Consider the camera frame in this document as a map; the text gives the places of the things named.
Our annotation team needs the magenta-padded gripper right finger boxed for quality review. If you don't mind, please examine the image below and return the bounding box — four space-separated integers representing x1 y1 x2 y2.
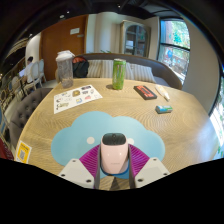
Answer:
127 143 171 190

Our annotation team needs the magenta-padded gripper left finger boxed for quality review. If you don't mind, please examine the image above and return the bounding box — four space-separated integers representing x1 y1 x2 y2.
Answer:
57 143 102 190

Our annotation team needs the pink and black computer mouse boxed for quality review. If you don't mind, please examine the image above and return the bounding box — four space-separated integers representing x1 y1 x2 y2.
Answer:
99 132 130 175

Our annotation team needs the blue cloud-shaped mouse pad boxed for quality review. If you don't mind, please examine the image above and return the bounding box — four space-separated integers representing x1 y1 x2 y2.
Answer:
50 110 166 180

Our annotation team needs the small blue eraser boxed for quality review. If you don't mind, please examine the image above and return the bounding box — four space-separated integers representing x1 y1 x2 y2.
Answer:
155 105 174 115

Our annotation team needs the white sticker sheet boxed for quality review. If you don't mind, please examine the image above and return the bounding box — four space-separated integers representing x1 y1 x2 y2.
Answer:
53 84 104 115

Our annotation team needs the yellow code card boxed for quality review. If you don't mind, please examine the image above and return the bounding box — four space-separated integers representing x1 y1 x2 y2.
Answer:
15 140 33 164

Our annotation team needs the flat black and red box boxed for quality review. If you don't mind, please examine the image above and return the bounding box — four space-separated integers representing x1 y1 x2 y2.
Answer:
133 84 158 101

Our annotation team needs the white tube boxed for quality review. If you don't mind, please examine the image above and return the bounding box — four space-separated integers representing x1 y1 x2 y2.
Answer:
154 83 171 102

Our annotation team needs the grey tufted armchair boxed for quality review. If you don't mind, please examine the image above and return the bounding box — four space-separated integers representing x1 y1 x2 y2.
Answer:
9 87 54 149

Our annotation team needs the red fabric object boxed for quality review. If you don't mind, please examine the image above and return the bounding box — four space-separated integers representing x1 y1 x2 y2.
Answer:
0 131 15 161

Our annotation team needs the striped cushion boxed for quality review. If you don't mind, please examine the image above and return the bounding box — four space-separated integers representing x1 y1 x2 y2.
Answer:
124 62 157 84
87 59 114 79

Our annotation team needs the large glass window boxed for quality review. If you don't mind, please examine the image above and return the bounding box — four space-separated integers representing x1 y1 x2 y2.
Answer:
209 76 224 158
156 19 192 84

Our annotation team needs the green drink can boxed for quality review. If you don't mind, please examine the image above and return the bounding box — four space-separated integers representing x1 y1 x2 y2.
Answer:
111 58 127 91

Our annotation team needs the clear plastic shaker bottle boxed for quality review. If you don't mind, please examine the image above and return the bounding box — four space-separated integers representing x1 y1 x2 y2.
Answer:
55 50 76 89

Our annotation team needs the grey curved sofa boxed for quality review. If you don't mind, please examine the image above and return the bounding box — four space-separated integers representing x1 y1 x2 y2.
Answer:
54 52 184 90

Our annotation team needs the black backpack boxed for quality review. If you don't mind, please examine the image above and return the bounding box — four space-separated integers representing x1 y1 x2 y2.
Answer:
72 56 90 79

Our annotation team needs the group of white chairs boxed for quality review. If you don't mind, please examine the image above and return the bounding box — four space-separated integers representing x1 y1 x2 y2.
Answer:
19 59 48 96

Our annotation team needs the person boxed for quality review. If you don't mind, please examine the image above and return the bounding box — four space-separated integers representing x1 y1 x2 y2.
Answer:
23 56 35 84

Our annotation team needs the cabinet with glass door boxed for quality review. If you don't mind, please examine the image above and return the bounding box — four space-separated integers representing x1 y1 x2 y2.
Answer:
119 20 152 58

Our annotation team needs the brown wooden door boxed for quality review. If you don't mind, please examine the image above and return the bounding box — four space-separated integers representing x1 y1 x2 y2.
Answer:
39 14 89 81

